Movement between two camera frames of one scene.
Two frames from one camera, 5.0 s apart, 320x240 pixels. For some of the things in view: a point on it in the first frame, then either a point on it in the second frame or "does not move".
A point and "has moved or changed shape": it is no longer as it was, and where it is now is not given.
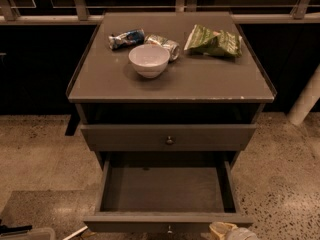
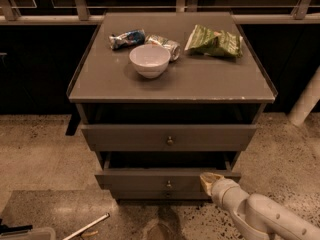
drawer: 150,192 has moved or changed shape
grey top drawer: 169,138 does not move
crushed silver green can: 172,46 does not move
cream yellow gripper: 242,234 → 220,188
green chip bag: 204,41 does not move
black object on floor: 7,230 does not move
